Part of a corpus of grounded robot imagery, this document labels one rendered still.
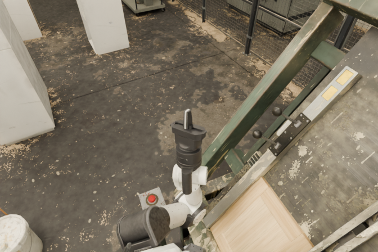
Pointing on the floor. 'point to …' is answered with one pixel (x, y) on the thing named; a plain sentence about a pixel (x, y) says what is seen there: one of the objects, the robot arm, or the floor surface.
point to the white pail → (17, 235)
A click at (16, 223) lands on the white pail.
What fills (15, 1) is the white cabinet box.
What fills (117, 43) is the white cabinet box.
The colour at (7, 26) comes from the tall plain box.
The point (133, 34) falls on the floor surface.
